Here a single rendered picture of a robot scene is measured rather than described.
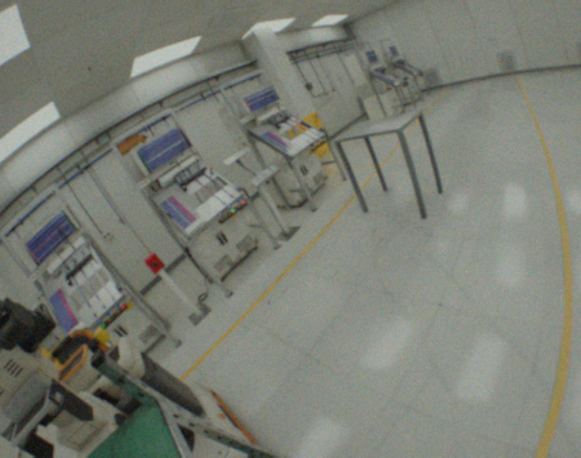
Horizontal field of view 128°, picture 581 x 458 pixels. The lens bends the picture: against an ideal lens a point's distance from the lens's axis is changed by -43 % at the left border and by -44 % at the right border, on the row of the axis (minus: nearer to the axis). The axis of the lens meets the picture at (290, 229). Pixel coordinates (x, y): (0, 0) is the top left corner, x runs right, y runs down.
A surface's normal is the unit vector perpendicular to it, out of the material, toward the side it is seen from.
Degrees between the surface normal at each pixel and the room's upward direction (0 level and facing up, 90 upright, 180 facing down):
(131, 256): 90
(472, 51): 89
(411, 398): 0
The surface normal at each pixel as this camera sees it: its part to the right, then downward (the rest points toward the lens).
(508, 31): -0.63, 0.62
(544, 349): -0.45, -0.79
